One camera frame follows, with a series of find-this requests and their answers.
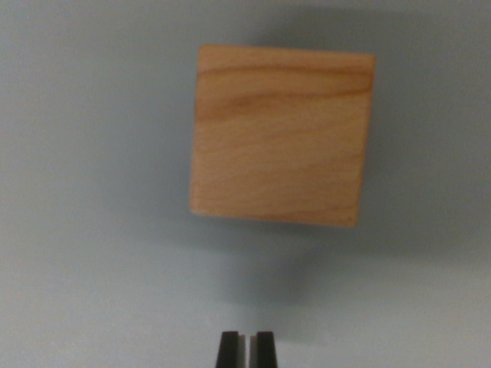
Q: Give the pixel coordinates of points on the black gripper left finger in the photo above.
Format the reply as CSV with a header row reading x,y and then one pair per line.
x,y
229,350

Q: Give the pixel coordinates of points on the grey plastic tray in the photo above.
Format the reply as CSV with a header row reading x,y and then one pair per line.
x,y
84,153

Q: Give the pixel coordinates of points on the wooden cube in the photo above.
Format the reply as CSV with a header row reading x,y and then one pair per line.
x,y
282,134

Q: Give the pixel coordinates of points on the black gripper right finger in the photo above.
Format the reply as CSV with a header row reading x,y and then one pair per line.
x,y
264,350

